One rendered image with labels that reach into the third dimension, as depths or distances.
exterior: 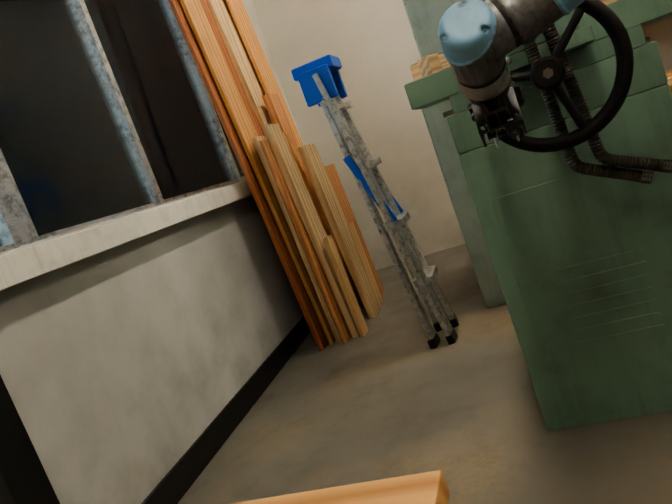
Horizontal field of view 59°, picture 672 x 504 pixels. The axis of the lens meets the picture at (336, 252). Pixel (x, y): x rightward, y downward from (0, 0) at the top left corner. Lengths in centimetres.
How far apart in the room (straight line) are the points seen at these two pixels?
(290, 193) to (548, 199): 153
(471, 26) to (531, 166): 62
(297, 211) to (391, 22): 168
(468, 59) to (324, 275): 199
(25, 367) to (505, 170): 122
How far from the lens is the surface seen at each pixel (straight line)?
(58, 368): 171
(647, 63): 142
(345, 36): 403
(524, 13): 87
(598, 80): 140
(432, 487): 51
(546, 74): 119
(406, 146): 394
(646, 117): 142
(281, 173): 270
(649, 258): 146
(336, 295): 274
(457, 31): 84
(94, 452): 176
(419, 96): 141
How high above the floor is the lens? 79
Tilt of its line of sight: 8 degrees down
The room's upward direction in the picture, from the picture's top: 20 degrees counter-clockwise
